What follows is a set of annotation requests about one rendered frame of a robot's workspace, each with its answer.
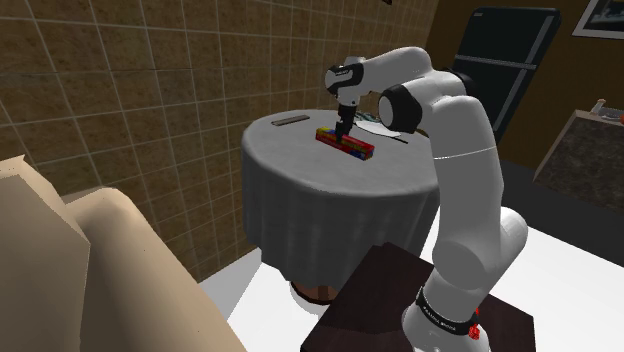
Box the framed wall picture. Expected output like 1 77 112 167
572 0 624 41

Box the red long box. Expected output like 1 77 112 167
315 127 376 162

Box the black refrigerator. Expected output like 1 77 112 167
452 7 563 145

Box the beige sofa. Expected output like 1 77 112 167
0 154 248 352

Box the grey flat remote control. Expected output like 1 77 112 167
270 114 312 127

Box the dark stone counter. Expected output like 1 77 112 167
532 99 624 216

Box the round table with grey cloth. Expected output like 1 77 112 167
240 108 441 305

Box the dark brown robot stand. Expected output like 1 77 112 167
299 242 537 352

